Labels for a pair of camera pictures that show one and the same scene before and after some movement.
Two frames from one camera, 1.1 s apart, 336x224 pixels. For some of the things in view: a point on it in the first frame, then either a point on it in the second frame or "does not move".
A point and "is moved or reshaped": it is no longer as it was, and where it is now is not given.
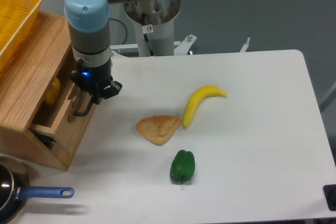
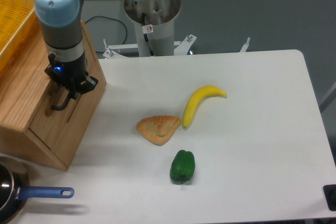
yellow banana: x=199 y=95 does not move
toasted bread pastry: x=158 y=129 does not move
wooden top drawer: x=64 y=116 is moved or reshaped
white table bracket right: x=245 y=46 does not move
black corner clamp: x=329 y=191 does not move
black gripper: x=101 y=76 to x=69 y=74
